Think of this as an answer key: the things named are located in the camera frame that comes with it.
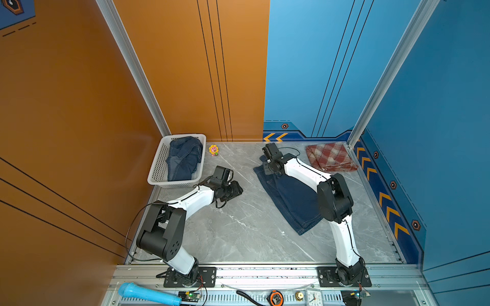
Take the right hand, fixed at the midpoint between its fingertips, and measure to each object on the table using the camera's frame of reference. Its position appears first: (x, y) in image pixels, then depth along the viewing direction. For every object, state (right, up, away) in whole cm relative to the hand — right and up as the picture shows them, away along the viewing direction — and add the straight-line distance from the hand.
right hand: (268, 167), depth 101 cm
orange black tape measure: (0, -45, -34) cm, 57 cm away
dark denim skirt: (-47, +7, +8) cm, 48 cm away
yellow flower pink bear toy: (-32, +10, +11) cm, 35 cm away
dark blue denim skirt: (+13, -17, -10) cm, 24 cm away
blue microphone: (-53, -43, -33) cm, 76 cm away
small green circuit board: (-33, -48, -30) cm, 65 cm away
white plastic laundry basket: (-58, -4, -2) cm, 58 cm away
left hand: (-14, -11, -9) cm, 20 cm away
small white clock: (+14, -46, -33) cm, 58 cm away
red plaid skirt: (+38, +5, +8) cm, 39 cm away
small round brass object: (+8, -44, -34) cm, 57 cm away
